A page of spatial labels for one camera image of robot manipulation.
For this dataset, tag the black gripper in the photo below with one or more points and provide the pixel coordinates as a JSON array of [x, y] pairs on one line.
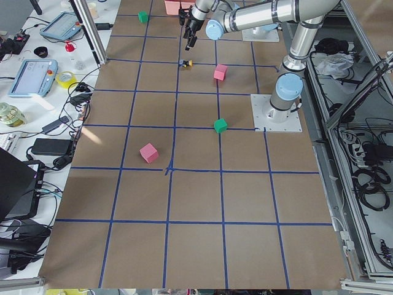
[[193, 25]]

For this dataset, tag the yellow push button switch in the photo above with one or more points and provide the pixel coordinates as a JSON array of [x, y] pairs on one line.
[[185, 63]]

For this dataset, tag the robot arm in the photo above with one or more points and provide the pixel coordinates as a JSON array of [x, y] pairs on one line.
[[227, 18]]

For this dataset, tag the pink foam cube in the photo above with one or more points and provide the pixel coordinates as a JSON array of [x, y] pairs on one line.
[[220, 72], [149, 153]]

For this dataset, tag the pink plastic bin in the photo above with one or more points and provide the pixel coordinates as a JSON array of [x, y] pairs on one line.
[[172, 6]]

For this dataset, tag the green foam cube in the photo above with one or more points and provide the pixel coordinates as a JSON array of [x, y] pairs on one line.
[[220, 125], [143, 16]]

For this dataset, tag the blue teach pendant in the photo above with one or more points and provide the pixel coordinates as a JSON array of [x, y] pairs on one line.
[[64, 27], [34, 78]]

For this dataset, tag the yellow tape roll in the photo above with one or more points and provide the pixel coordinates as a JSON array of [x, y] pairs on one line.
[[66, 79]]

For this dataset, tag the black power brick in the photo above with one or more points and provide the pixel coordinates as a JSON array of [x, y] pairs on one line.
[[52, 147]]

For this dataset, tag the black laptop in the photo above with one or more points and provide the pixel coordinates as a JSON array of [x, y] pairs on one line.
[[20, 182]]

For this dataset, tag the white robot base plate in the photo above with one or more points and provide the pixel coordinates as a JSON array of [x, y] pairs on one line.
[[268, 119]]

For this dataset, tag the aluminium profile post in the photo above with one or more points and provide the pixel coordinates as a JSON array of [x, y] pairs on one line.
[[82, 12]]

